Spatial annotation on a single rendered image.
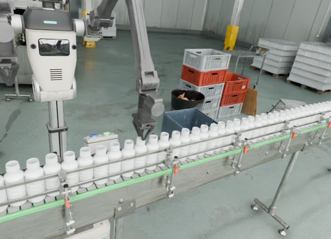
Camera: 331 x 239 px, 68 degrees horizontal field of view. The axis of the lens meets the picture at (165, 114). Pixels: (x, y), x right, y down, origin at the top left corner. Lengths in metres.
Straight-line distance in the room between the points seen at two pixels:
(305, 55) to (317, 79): 0.72
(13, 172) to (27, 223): 0.21
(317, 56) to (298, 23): 5.15
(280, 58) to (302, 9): 4.73
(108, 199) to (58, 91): 0.67
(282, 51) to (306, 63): 0.87
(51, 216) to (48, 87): 0.68
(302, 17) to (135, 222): 11.41
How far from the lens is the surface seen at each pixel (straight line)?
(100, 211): 1.13
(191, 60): 3.58
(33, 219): 1.06
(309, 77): 7.66
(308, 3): 12.52
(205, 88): 3.65
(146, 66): 0.93
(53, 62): 1.41
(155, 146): 1.09
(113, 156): 1.02
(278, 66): 8.24
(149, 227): 2.24
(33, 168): 0.95
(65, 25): 1.47
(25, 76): 4.80
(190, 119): 2.03
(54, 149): 1.67
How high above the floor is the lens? 1.71
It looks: 25 degrees down
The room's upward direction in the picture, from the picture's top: 8 degrees clockwise
